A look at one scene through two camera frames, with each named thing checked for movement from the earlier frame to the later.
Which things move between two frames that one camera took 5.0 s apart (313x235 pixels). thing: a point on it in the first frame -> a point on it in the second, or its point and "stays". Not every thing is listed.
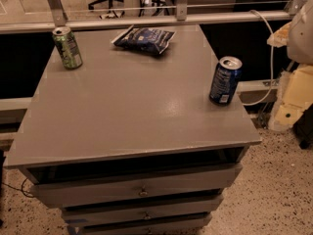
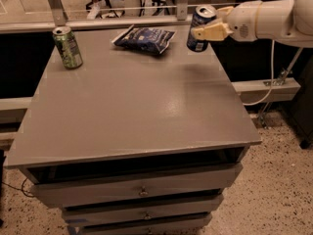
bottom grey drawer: x=180 y=226 stays
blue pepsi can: x=225 y=80 -> x=201 y=16
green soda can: x=67 y=48 stays
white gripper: x=301 y=38 -> x=243 y=23
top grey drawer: x=88 y=190 stays
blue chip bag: x=146 y=39 stays
